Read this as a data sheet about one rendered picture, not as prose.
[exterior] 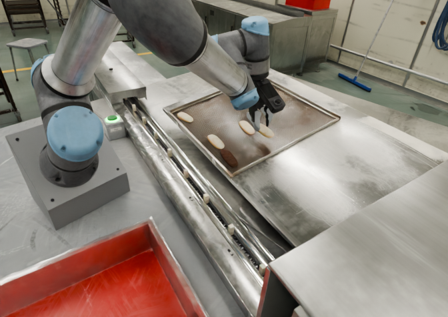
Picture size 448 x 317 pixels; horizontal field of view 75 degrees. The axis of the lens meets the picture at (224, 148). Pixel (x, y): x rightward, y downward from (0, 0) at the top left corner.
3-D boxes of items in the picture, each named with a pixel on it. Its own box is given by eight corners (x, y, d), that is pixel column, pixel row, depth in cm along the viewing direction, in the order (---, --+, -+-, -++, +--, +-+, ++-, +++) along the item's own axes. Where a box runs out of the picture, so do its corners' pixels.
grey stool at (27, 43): (60, 75, 395) (50, 40, 370) (39, 85, 366) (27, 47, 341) (38, 71, 403) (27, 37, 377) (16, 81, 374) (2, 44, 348)
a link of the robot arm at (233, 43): (215, 67, 76) (253, 57, 78) (201, 31, 78) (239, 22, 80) (213, 82, 83) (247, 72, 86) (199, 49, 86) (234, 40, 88)
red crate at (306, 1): (284, 4, 416) (285, -7, 409) (301, 3, 434) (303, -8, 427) (312, 10, 383) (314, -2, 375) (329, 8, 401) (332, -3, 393)
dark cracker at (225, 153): (217, 152, 104) (217, 149, 103) (227, 148, 105) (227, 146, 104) (230, 169, 97) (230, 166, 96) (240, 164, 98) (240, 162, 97)
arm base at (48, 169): (49, 195, 79) (51, 185, 71) (31, 145, 81) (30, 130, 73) (105, 177, 88) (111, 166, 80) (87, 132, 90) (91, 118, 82)
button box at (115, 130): (105, 139, 128) (101, 117, 121) (124, 135, 131) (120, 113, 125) (111, 149, 122) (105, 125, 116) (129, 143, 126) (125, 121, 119)
